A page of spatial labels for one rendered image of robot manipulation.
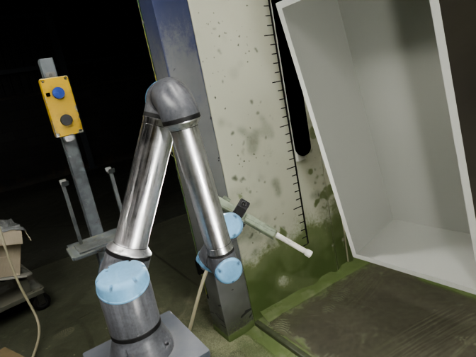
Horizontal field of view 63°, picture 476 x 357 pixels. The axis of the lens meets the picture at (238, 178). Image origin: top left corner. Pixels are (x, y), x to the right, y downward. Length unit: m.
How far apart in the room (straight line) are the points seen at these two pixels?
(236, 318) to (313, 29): 1.54
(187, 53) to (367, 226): 1.23
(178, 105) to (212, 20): 1.00
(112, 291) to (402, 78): 1.38
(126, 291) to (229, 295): 1.15
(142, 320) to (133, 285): 0.11
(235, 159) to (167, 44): 0.66
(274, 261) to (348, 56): 1.20
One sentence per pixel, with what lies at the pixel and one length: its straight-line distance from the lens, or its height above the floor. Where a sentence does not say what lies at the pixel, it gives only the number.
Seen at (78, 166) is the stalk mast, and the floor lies 1.14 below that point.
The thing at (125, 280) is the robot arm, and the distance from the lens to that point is 1.15.
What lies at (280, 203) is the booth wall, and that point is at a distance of 2.27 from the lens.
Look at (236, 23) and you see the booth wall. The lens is 2.14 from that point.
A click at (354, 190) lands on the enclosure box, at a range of 1.92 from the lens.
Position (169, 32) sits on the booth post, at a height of 1.66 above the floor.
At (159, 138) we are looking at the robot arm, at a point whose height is 1.25.
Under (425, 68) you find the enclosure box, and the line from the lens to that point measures 1.74.
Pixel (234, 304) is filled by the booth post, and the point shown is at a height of 0.21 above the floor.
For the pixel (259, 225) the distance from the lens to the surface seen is 1.70.
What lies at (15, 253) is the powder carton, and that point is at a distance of 3.31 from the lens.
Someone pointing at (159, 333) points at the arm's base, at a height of 0.71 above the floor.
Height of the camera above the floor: 1.36
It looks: 13 degrees down
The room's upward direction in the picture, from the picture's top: 11 degrees counter-clockwise
